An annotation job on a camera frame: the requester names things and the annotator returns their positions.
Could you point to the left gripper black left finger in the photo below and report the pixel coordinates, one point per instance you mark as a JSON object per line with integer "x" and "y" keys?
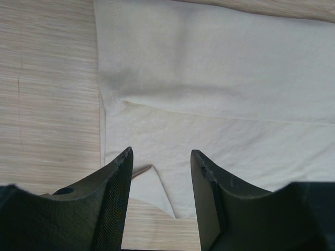
{"x": 86, "y": 215}

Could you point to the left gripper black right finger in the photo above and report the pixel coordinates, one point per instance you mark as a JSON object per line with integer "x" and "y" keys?
{"x": 233, "y": 214}

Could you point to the beige t shirt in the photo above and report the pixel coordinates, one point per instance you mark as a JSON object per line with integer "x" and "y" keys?
{"x": 254, "y": 93}

